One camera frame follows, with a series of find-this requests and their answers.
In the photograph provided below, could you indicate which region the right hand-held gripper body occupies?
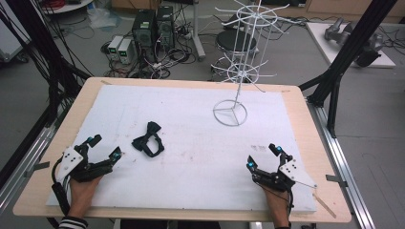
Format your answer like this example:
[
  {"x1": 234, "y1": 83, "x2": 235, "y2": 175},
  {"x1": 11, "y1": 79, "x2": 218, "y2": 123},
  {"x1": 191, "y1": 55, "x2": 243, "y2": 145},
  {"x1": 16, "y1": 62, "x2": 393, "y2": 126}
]
[{"x1": 252, "y1": 153, "x2": 318, "y2": 193}]

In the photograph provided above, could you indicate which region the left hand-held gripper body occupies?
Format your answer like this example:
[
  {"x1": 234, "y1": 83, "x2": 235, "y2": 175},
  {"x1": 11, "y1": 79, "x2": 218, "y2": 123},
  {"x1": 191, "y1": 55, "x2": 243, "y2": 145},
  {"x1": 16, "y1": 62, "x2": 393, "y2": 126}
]
[{"x1": 56, "y1": 143, "x2": 115, "y2": 183}]

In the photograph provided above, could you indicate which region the black bow tie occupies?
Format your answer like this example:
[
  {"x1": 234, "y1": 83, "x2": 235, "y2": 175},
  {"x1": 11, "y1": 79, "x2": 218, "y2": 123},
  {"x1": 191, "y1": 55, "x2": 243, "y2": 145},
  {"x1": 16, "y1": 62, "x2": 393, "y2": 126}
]
[{"x1": 131, "y1": 120, "x2": 166, "y2": 158}]

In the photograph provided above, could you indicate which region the person's right hand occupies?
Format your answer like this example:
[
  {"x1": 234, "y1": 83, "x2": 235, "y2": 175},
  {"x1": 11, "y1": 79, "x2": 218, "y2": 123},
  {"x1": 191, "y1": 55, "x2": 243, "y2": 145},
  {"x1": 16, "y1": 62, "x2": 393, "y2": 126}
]
[{"x1": 261, "y1": 186, "x2": 290, "y2": 229}]

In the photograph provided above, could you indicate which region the person's left hand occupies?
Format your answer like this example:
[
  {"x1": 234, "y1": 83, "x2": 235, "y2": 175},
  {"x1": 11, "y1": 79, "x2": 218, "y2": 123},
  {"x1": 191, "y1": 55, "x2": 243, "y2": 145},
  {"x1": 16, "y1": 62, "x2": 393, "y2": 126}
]
[{"x1": 67, "y1": 176, "x2": 103, "y2": 219}]

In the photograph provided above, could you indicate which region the wooden table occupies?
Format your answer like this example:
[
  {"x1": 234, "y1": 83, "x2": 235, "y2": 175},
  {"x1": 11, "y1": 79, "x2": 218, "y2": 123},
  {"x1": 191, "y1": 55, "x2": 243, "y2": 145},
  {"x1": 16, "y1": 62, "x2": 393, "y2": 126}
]
[{"x1": 12, "y1": 76, "x2": 352, "y2": 223}]

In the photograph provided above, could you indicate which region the grey metal clamp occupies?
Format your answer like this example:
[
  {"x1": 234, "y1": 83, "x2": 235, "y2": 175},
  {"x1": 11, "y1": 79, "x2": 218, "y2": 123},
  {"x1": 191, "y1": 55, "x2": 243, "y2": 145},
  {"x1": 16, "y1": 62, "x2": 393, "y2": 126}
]
[
  {"x1": 23, "y1": 160, "x2": 52, "y2": 178},
  {"x1": 325, "y1": 174, "x2": 349, "y2": 189}
]

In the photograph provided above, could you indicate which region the thin wooden stick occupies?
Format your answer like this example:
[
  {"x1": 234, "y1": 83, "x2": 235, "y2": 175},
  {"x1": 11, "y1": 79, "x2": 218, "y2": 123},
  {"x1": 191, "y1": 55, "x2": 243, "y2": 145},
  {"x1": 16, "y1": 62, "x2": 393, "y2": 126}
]
[{"x1": 312, "y1": 192, "x2": 338, "y2": 219}]

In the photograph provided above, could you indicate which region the striped sleeve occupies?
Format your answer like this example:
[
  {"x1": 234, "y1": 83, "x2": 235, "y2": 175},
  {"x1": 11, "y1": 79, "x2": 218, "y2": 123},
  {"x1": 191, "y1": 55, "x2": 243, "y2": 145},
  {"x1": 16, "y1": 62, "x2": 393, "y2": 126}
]
[{"x1": 57, "y1": 216, "x2": 89, "y2": 229}]

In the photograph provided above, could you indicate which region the white foam mat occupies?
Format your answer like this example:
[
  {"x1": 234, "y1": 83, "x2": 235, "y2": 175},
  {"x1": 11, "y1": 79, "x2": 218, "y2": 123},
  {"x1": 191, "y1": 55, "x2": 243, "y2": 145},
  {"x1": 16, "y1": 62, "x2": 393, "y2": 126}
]
[{"x1": 46, "y1": 84, "x2": 318, "y2": 214}]

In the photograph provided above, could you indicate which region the white power supply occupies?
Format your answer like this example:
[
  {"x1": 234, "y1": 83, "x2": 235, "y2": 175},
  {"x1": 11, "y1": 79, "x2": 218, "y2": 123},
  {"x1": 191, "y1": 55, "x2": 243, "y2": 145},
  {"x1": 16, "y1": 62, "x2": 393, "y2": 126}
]
[
  {"x1": 117, "y1": 38, "x2": 135, "y2": 66},
  {"x1": 107, "y1": 34, "x2": 125, "y2": 62}
]

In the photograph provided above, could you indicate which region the white floor board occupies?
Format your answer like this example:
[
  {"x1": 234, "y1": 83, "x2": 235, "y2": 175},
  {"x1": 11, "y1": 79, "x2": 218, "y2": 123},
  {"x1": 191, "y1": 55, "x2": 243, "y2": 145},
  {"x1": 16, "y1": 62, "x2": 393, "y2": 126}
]
[{"x1": 305, "y1": 21, "x2": 397, "y2": 69}]

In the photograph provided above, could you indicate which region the black computer tower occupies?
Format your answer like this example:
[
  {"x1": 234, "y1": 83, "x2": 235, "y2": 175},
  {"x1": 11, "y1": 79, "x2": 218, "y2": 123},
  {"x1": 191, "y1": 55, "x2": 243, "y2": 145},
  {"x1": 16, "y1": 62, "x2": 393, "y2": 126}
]
[
  {"x1": 131, "y1": 9, "x2": 159, "y2": 64},
  {"x1": 155, "y1": 5, "x2": 177, "y2": 51}
]

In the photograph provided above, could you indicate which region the black round stool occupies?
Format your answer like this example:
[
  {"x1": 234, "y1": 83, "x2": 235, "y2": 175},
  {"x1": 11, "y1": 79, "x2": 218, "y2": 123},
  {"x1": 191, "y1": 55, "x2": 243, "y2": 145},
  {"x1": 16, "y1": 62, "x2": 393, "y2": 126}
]
[{"x1": 215, "y1": 30, "x2": 259, "y2": 54}]

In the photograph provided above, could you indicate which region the clear plastic bag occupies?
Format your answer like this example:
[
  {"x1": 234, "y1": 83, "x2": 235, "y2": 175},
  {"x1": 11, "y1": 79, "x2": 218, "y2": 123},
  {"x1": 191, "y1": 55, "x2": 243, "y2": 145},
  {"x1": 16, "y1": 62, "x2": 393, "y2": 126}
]
[{"x1": 86, "y1": 7, "x2": 122, "y2": 31}]

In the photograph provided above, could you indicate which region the white round table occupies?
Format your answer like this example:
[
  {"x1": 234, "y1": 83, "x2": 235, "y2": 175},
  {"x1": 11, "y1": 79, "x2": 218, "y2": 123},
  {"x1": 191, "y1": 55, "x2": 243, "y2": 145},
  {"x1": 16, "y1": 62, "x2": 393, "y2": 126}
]
[{"x1": 40, "y1": 0, "x2": 96, "y2": 15}]

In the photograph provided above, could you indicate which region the grey stand leg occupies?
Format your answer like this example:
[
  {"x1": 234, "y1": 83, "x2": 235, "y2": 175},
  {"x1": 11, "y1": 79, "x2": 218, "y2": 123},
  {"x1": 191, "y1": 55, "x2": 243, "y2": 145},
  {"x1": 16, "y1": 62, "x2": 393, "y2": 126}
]
[{"x1": 191, "y1": 0, "x2": 207, "y2": 62}]

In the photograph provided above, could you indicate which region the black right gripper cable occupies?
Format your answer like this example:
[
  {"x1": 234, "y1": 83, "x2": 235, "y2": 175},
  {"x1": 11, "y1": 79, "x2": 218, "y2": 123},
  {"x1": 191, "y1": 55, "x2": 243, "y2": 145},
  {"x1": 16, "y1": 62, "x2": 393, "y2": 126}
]
[{"x1": 286, "y1": 189, "x2": 295, "y2": 224}]

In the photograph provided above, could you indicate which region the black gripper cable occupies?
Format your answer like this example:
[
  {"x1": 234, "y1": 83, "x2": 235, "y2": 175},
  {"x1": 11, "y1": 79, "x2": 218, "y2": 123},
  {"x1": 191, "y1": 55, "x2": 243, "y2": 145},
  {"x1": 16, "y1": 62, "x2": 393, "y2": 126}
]
[
  {"x1": 51, "y1": 156, "x2": 72, "y2": 218},
  {"x1": 286, "y1": 189, "x2": 295, "y2": 224}
]

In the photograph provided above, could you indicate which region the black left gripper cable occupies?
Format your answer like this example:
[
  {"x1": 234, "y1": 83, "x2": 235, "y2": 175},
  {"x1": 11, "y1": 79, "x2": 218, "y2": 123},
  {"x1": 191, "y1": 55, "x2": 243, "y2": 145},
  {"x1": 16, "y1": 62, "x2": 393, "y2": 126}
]
[{"x1": 51, "y1": 156, "x2": 72, "y2": 218}]

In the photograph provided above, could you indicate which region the aluminium rail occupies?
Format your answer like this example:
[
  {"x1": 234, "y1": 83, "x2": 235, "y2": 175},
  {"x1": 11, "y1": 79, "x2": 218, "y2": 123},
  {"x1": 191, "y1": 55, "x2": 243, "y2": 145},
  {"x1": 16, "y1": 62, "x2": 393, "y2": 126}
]
[
  {"x1": 305, "y1": 96, "x2": 377, "y2": 229},
  {"x1": 0, "y1": 123, "x2": 66, "y2": 213}
]

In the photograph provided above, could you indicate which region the white wire display rack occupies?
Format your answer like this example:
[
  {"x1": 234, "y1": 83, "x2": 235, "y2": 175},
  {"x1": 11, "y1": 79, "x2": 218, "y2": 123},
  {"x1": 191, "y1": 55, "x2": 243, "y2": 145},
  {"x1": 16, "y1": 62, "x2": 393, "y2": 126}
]
[{"x1": 210, "y1": 0, "x2": 301, "y2": 128}]

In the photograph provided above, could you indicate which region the black frame post with cables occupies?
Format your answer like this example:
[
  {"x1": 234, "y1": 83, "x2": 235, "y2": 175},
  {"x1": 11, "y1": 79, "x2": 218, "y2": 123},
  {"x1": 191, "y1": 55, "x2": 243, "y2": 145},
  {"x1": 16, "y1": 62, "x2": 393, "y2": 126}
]
[{"x1": 0, "y1": 0, "x2": 94, "y2": 129}]

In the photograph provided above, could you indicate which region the tangle of floor cables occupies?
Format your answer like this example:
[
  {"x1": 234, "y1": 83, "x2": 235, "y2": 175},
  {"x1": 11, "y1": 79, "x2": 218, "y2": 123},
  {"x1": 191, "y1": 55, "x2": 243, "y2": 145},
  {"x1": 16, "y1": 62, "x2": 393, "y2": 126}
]
[{"x1": 100, "y1": 28, "x2": 196, "y2": 80}]

